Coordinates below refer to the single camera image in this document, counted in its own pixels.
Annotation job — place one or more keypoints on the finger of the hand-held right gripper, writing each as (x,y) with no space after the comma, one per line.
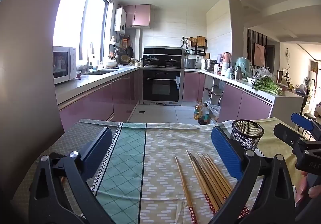
(286,133)
(302,121)

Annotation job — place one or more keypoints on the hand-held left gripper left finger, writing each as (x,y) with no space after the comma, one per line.
(99,151)

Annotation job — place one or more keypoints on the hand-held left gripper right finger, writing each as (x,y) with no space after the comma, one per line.
(225,151)

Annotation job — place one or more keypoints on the black mesh holder cup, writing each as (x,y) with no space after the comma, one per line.
(247,131)

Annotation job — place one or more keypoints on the bundle of wooden chopsticks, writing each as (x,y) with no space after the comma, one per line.
(208,176)

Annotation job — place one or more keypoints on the person's right hand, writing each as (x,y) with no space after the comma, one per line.
(313,191)

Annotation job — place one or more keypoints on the crumpled plastic bag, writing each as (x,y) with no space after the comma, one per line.
(214,112)

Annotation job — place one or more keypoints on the oil bottles on floor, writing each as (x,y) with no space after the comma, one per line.
(203,114)

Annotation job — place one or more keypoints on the yellow cooking oil bottle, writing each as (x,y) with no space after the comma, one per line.
(196,112)

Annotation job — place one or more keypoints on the bunch of green vegetables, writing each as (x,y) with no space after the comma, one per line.
(267,86)

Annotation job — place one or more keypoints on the pink base cabinets white end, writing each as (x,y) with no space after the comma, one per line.
(240,103)

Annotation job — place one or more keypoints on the pink base cabinets with sink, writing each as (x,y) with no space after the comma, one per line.
(100,98)

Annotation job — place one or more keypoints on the patchwork patterned tablecloth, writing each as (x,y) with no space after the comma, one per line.
(160,153)

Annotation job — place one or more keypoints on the clear plastic bag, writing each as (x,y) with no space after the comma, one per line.
(263,72)

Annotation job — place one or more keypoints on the stainless steel thermos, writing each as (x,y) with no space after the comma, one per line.
(238,73)

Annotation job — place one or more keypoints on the white jar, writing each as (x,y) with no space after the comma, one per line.
(225,68)

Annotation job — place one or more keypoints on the stainless steel stock pot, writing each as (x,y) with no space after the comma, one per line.
(210,65)

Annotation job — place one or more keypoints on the steel sink faucet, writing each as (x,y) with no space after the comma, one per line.
(89,64)

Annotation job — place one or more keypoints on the black integrated stove oven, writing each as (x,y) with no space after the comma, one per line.
(161,86)

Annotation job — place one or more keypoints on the pink electric kettle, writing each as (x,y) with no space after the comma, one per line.
(226,57)

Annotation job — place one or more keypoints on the silver toaster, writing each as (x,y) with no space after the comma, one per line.
(190,63)

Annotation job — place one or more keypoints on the white microwave oven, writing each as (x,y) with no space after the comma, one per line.
(62,63)

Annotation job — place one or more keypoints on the woven bamboo basket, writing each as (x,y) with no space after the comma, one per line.
(125,59)

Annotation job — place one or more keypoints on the wooden slat partition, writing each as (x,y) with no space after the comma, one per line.
(250,38)

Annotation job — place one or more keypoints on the hanging black frying pan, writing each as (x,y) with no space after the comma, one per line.
(130,51)

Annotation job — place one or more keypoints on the black wok with lid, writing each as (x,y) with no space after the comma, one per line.
(151,59)
(172,60)

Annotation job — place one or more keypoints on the wooden cutting board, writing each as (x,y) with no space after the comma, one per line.
(201,41)

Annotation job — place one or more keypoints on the grey refrigerator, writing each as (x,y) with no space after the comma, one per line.
(25,63)

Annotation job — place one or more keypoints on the large kitchen window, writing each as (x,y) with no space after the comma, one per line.
(72,13)

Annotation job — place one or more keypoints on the framed wall painting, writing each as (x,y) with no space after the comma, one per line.
(259,54)

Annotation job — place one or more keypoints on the black wall rack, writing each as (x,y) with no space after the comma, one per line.
(198,50)

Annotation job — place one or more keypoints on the white wall water heater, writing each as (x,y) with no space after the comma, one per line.
(119,20)

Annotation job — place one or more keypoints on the pink wall cabinet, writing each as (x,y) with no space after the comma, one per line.
(140,15)

